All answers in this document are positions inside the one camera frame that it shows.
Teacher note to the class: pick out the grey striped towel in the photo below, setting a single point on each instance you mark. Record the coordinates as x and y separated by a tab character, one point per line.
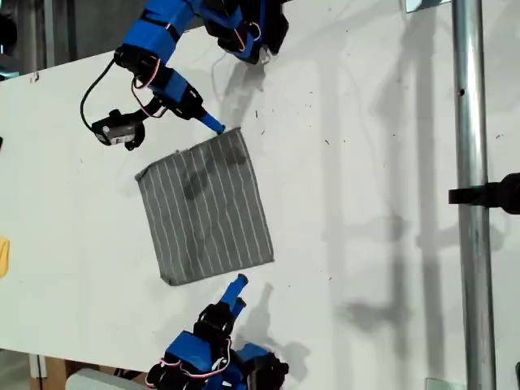
203	211

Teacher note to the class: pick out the light grey box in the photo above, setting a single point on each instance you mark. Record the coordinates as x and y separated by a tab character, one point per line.
97	382

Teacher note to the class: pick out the brown wooden board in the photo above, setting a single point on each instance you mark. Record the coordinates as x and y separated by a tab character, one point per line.
57	375

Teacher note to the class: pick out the black round background object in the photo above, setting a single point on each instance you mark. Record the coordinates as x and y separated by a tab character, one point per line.
6	34

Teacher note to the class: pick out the yellow object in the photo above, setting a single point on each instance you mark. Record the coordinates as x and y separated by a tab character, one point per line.
3	256

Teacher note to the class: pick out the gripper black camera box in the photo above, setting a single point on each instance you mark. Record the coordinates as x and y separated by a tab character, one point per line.
270	371
118	132

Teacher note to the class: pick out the steel post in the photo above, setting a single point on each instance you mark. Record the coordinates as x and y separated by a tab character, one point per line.
471	122

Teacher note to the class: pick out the black post clamp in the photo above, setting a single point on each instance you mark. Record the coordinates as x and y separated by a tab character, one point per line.
499	193

